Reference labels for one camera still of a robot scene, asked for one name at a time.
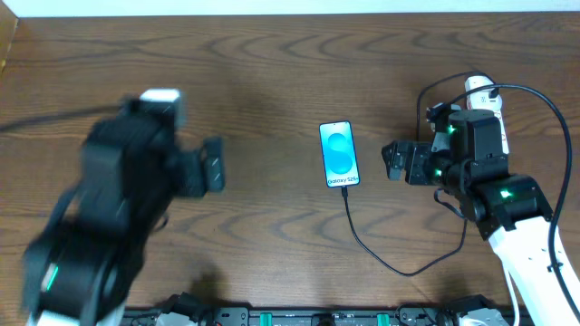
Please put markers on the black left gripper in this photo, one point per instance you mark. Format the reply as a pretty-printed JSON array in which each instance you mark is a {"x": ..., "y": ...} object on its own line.
[{"x": 196, "y": 167}]

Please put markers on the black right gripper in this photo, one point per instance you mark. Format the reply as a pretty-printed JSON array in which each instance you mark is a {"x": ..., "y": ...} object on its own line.
[{"x": 409, "y": 161}]

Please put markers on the blue Galaxy smartphone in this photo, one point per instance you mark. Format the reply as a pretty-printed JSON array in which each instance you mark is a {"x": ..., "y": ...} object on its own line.
[{"x": 339, "y": 154}]

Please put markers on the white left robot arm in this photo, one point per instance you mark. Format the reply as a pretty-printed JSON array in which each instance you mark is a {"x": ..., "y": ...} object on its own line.
[{"x": 80, "y": 269}]

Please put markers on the white USB charger adapter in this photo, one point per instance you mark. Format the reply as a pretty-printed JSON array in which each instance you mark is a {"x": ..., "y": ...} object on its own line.
[{"x": 482, "y": 100}]

